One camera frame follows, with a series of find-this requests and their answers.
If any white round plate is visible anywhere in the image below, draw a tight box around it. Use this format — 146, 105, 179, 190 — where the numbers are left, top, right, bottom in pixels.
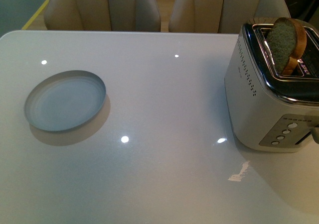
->
24, 70, 107, 132

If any slice of bread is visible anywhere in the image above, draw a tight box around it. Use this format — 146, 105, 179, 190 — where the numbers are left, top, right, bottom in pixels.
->
266, 17, 307, 76

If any beige chair right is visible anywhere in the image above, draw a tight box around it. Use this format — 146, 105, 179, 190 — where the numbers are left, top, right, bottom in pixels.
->
168, 0, 290, 33

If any beige chair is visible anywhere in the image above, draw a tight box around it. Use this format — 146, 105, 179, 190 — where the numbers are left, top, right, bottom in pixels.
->
44, 0, 161, 32
168, 0, 290, 33

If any beige chair left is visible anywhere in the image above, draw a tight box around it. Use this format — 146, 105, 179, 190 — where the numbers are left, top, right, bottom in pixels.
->
44, 0, 161, 32

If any cream two-slot toaster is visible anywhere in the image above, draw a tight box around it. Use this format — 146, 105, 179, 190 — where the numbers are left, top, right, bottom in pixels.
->
224, 18, 319, 153

